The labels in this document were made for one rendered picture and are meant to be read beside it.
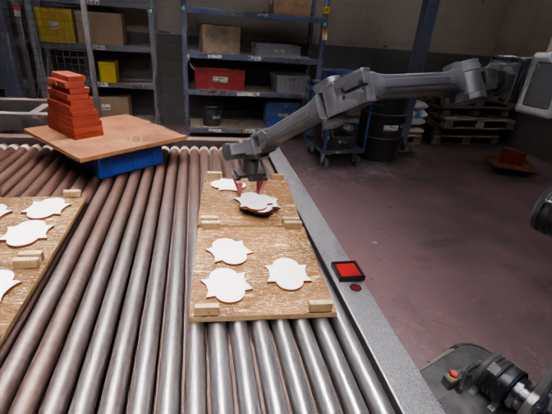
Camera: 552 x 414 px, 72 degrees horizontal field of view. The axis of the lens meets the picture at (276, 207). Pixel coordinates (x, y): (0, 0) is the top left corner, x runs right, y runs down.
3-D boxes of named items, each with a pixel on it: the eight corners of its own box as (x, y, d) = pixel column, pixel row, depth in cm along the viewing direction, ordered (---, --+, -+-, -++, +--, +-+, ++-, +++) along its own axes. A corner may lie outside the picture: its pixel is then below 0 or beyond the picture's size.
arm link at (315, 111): (356, 119, 89) (346, 75, 89) (337, 121, 86) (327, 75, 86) (268, 160, 126) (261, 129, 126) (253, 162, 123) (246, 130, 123)
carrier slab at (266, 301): (303, 231, 127) (304, 227, 127) (336, 317, 91) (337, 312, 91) (198, 231, 122) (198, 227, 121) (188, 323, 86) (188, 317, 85)
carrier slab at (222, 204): (286, 182, 164) (286, 179, 163) (301, 230, 128) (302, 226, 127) (204, 180, 160) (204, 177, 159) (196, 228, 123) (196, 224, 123)
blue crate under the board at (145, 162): (127, 146, 190) (125, 126, 186) (164, 163, 174) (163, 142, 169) (64, 159, 168) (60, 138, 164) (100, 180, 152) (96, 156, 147)
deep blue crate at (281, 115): (293, 122, 585) (296, 97, 569) (298, 129, 549) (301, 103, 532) (261, 120, 578) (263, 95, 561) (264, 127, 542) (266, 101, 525)
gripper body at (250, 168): (266, 178, 132) (268, 158, 129) (238, 181, 128) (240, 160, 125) (259, 171, 138) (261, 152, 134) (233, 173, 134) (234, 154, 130)
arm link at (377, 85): (360, 107, 78) (350, 60, 78) (324, 126, 91) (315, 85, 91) (494, 95, 98) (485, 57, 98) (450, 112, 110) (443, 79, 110)
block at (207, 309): (219, 310, 88) (219, 301, 87) (219, 316, 86) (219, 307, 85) (193, 311, 87) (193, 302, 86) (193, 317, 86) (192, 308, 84)
